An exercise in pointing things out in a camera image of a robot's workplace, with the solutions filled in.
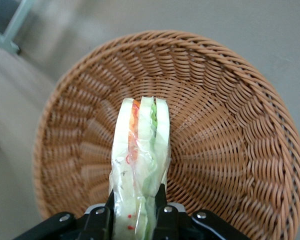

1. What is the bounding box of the round brown wicker basket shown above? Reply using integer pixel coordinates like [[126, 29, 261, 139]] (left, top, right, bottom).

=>
[[32, 29, 300, 240]]

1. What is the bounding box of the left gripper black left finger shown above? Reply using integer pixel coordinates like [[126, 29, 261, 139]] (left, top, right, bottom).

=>
[[77, 191, 115, 240]]

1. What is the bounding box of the grey metal wire rack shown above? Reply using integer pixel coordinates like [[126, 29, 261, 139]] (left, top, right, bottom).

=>
[[0, 0, 35, 55]]

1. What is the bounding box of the triangle sandwich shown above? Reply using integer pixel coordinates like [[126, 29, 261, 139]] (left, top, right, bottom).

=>
[[108, 96, 172, 240]]

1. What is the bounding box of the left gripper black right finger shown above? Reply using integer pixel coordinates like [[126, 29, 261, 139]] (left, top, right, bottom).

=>
[[152, 183, 191, 240]]

